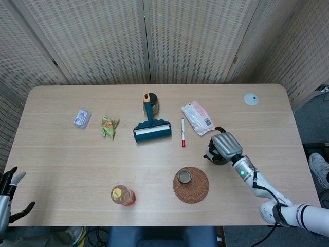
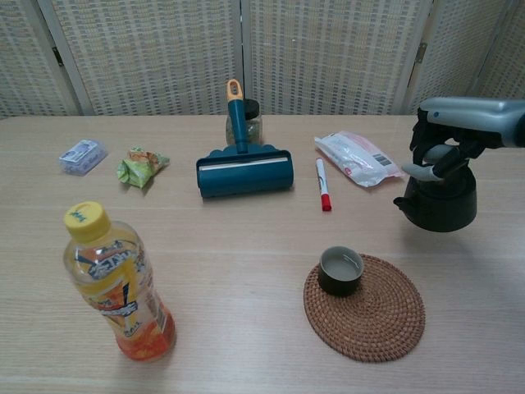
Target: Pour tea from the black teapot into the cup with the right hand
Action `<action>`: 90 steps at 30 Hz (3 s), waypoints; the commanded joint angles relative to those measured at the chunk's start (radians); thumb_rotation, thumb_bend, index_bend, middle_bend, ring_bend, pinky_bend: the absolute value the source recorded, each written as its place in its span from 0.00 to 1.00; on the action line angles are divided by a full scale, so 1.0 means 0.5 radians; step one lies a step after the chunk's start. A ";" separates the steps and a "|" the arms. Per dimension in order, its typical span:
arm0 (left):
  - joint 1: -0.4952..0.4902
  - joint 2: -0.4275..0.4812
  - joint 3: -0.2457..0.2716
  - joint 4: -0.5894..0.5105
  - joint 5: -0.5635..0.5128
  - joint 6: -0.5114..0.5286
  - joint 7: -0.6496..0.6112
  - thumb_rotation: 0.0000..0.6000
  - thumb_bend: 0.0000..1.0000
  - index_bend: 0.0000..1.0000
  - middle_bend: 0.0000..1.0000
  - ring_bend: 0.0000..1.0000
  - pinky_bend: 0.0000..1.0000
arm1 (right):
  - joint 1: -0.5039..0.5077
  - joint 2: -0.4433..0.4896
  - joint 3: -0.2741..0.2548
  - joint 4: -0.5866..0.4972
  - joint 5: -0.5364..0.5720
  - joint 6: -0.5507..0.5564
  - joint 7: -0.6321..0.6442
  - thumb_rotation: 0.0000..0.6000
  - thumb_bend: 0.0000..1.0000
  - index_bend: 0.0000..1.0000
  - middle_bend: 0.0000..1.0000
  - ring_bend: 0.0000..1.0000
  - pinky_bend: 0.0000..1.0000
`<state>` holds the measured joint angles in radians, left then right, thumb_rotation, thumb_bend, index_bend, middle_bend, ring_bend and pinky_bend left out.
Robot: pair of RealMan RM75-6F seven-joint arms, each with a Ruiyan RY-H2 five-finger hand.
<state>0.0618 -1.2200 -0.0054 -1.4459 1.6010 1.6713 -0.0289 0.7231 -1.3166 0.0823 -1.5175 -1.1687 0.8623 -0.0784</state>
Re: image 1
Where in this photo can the crumpled green snack wrapper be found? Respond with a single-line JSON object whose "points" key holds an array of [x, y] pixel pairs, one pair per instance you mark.
{"points": [[109, 127]]}

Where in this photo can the grey sneaker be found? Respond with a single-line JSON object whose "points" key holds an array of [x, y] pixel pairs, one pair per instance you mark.
{"points": [[317, 167]]}

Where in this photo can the white and green shoe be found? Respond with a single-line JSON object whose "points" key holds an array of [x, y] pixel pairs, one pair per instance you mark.
{"points": [[75, 235]]}

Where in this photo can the glass jar black lid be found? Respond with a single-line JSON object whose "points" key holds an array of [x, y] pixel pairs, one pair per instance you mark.
{"points": [[154, 103]]}

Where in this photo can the black equipment frame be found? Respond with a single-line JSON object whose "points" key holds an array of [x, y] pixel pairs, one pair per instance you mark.
{"points": [[316, 146]]}

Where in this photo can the white pink plastic packet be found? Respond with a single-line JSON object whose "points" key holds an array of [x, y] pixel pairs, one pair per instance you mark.
{"points": [[196, 114]]}

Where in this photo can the white marker red cap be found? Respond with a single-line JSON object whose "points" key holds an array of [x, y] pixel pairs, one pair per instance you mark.
{"points": [[183, 131]]}

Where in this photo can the small clear plastic box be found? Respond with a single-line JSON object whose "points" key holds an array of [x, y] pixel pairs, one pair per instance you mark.
{"points": [[82, 119]]}

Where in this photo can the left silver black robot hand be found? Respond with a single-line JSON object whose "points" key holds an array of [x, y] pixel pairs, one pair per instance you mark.
{"points": [[3, 205]]}

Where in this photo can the woven folding screen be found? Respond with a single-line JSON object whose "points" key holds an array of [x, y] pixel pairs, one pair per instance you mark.
{"points": [[102, 38]]}

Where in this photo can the white power strip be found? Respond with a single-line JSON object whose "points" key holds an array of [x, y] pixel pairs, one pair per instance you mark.
{"points": [[324, 89]]}

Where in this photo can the blue padded base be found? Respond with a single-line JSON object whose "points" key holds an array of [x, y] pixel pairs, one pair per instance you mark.
{"points": [[159, 235]]}

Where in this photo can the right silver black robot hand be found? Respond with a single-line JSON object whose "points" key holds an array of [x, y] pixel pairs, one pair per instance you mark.
{"points": [[227, 145]]}

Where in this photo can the orange drink bottle yellow cap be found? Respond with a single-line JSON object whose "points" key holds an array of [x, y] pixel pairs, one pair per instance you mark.
{"points": [[124, 196]]}

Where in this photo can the round woven brown coaster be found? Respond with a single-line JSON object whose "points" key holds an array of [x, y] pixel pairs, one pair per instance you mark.
{"points": [[196, 191]]}

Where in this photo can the dark ceramic teacup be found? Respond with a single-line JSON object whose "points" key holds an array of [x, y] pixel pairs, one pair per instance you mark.
{"points": [[185, 176]]}

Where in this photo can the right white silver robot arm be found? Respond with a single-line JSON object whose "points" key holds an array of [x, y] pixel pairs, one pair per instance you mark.
{"points": [[244, 167]]}

